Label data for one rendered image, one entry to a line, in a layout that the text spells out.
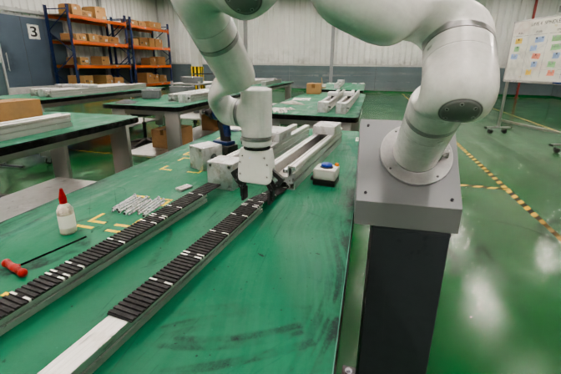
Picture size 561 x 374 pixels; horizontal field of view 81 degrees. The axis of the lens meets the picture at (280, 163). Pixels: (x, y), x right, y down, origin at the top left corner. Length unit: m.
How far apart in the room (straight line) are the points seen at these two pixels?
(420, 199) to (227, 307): 0.56
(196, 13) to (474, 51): 0.47
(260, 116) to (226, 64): 0.21
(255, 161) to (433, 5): 0.55
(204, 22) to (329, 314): 0.56
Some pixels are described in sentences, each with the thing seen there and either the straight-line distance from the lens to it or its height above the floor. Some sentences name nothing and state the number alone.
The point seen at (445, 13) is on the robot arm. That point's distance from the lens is 0.68.
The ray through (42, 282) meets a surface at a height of 0.81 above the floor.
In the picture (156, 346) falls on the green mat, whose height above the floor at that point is 0.78.
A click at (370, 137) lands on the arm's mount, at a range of 1.00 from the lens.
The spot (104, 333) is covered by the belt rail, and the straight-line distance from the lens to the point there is 0.61.
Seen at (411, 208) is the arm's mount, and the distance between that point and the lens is 0.93.
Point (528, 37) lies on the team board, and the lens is 7.11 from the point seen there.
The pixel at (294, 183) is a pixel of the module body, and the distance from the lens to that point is 1.14.
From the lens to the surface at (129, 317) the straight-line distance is 0.61.
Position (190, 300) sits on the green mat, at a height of 0.78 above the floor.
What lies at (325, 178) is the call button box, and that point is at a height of 0.81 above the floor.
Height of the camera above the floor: 1.19
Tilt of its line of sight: 17 degrees down
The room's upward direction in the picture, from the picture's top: 1 degrees clockwise
